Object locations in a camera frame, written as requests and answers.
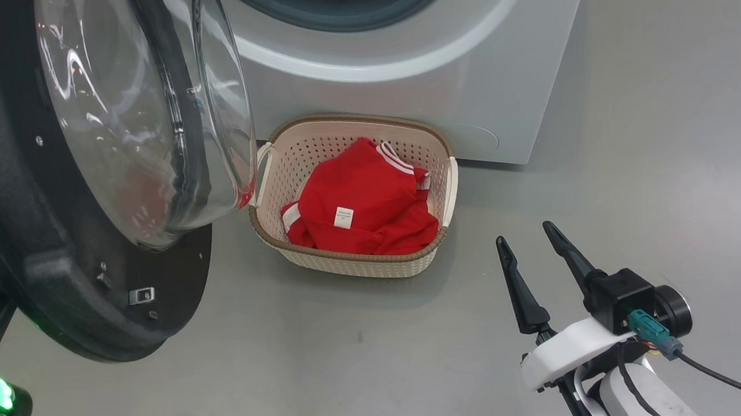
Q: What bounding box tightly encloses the black round glass washer door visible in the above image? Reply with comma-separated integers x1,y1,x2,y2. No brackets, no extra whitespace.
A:
0,0,273,371

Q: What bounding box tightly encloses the white front-load washing machine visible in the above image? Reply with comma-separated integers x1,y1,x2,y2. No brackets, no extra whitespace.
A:
216,0,612,188

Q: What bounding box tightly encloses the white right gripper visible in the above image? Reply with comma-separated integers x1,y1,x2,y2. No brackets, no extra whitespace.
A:
494,214,639,394

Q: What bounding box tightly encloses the black cable with teal plug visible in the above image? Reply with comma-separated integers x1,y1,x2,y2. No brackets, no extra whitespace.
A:
627,301,741,416

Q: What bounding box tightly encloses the red garment with white trim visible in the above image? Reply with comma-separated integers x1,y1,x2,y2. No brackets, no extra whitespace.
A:
275,132,442,264

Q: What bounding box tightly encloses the cream perforated laundry basket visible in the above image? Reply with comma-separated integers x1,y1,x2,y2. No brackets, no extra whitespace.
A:
242,103,466,290

